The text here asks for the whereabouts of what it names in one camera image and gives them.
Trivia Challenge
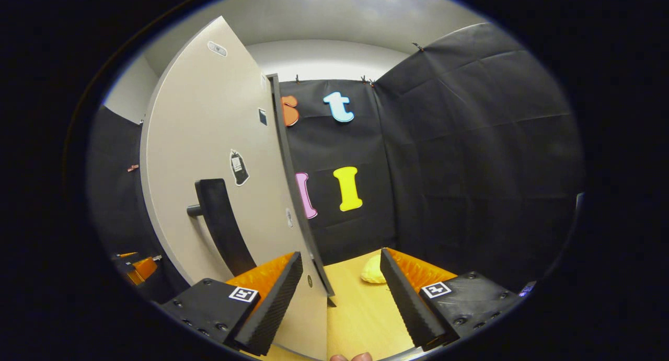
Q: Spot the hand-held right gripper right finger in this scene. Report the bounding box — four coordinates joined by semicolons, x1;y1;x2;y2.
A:
379;248;526;351

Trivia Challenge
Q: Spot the dark grey cabinet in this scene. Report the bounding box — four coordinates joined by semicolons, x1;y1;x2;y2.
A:
267;73;338;308

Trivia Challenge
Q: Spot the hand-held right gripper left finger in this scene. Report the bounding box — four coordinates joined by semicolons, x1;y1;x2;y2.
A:
159;251;304;356

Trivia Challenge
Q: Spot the yellow lumpy sponge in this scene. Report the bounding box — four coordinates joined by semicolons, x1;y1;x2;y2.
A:
361;254;388;284

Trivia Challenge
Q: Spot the beige cabinet door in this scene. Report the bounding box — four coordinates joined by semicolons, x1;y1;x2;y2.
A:
140;15;329;360

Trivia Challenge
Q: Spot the black door handle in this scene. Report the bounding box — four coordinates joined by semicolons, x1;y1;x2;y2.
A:
187;178;258;277

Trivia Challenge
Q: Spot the black backdrop cloth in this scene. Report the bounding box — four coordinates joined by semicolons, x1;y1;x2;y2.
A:
86;22;585;299

